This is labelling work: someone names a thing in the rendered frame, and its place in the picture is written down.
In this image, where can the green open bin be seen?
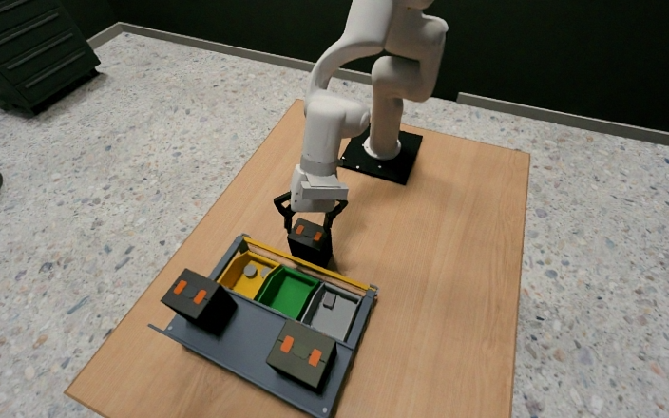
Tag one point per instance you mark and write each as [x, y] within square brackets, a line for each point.
[289, 292]

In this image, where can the yellow bar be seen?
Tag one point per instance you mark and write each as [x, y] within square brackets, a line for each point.
[308, 264]

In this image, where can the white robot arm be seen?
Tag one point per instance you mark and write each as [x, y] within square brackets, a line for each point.
[399, 27]

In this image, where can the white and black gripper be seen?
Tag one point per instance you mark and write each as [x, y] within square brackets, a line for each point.
[306, 205]

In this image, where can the yellow open-front bin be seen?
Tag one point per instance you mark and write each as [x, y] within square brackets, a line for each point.
[235, 279]

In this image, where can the grey open bin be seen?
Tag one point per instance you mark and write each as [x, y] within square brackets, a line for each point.
[333, 321]

